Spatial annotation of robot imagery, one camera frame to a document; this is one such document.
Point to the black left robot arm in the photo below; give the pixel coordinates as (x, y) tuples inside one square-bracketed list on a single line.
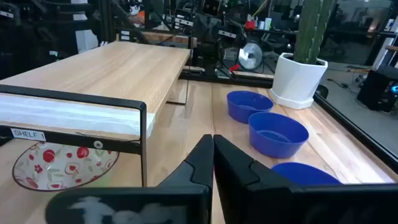
[(205, 31)]

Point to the black computer tower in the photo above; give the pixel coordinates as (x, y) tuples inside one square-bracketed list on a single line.
[(376, 90)]

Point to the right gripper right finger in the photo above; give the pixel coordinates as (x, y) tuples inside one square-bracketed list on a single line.
[(248, 202)]

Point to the white shelf label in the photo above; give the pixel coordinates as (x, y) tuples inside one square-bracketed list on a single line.
[(28, 134)]

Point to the white cup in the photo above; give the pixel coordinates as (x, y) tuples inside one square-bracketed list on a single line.
[(268, 24)]

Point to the white planter pot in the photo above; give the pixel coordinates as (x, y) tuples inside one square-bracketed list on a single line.
[(295, 84)]

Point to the blue plastic mini bowl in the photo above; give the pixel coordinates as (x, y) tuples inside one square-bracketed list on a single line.
[(273, 146), (301, 174), (245, 113)]

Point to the floral bowl green exterior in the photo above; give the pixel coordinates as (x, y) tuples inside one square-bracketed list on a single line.
[(62, 171)]

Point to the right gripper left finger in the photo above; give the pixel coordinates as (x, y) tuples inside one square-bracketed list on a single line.
[(186, 205)]

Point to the wooden shelf black metal frame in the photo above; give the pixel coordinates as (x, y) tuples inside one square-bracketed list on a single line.
[(109, 68)]

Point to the silver round fan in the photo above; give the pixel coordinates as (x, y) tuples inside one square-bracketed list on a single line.
[(250, 56)]

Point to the red cup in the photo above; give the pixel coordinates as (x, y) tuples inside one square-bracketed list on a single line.
[(249, 25)]

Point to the green cactus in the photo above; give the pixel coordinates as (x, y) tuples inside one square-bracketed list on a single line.
[(311, 31)]

